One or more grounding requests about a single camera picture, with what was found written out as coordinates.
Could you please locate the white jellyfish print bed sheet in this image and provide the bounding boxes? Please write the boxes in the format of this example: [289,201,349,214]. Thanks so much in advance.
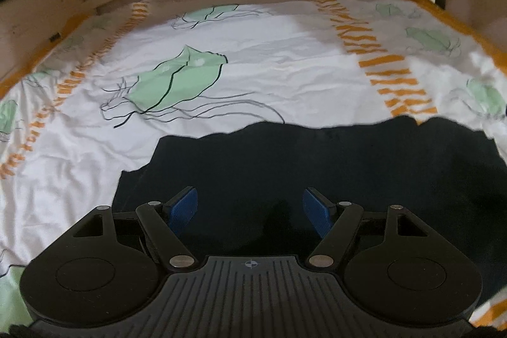
[0,0,507,327]

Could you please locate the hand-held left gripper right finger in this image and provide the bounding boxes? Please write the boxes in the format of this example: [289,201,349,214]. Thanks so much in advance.
[302,187,430,271]

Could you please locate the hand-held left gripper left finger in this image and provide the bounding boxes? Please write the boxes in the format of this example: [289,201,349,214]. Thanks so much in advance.
[73,185,199,271]

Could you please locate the black garment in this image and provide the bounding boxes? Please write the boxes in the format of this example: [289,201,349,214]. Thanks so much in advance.
[112,115,507,303]

